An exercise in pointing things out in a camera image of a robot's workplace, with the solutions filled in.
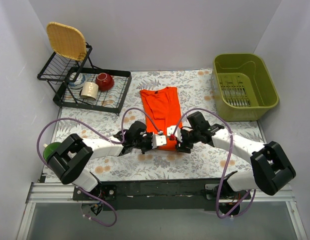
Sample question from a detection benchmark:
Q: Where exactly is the orange t shirt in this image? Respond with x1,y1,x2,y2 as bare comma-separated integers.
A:
139,86,183,152

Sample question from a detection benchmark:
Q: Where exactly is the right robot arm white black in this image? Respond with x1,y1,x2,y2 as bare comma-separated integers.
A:
169,111,297,199

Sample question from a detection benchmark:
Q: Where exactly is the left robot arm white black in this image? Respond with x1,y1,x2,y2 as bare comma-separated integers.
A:
43,121,158,200

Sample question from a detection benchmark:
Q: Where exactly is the floral patterned table cloth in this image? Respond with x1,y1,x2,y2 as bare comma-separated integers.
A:
52,69,251,181

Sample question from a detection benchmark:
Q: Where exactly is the dark red bowl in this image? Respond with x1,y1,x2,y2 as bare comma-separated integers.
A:
95,72,114,92

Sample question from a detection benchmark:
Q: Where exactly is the olive green plastic tub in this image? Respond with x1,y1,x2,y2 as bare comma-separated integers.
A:
211,53,279,122

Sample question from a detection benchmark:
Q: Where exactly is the cream ceramic mug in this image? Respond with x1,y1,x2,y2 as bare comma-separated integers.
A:
80,81,99,101

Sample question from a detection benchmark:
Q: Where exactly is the blue white patterned bowl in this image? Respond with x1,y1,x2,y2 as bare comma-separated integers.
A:
68,73,87,89

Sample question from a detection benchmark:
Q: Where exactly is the green cup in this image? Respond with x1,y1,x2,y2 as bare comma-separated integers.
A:
43,142,61,161

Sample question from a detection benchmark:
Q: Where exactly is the woven yellow rattan tray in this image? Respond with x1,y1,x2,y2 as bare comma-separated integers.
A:
46,22,87,62

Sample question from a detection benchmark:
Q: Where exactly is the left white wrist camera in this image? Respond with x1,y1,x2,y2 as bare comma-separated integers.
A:
151,134,167,149

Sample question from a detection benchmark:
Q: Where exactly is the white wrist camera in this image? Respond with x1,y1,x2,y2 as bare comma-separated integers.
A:
166,125,182,142
151,134,167,149

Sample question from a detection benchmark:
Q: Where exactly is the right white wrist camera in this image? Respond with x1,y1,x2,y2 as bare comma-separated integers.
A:
166,125,182,142

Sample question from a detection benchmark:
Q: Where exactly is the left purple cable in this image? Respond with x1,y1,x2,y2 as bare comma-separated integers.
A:
36,107,163,227

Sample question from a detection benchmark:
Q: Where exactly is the purple cable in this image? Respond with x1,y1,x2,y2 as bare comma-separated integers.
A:
36,107,163,227
169,107,257,219

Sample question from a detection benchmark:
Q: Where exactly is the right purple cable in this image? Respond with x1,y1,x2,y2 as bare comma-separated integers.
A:
169,107,257,219

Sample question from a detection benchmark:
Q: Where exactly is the black mounting base plate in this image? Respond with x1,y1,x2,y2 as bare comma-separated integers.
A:
72,176,252,212

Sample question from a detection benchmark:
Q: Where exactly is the black wire dish rack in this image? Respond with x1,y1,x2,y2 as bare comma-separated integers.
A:
37,44,132,115

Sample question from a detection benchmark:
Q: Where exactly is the aluminium rail frame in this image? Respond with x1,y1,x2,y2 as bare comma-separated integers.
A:
25,183,307,240

